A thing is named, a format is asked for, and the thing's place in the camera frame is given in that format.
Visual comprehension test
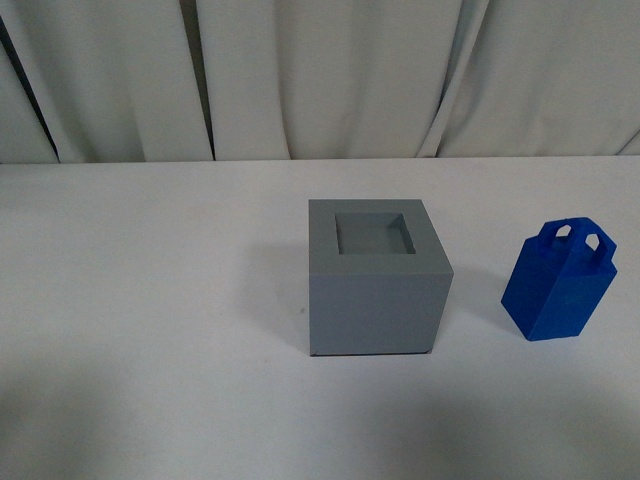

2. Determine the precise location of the blue handled insert part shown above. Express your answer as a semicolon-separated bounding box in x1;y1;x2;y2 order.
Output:
501;217;617;341

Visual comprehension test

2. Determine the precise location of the gray square base block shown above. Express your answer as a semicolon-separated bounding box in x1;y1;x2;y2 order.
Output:
308;199;454;356

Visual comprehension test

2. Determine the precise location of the white curtain backdrop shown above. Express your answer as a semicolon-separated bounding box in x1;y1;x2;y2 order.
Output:
1;1;639;163

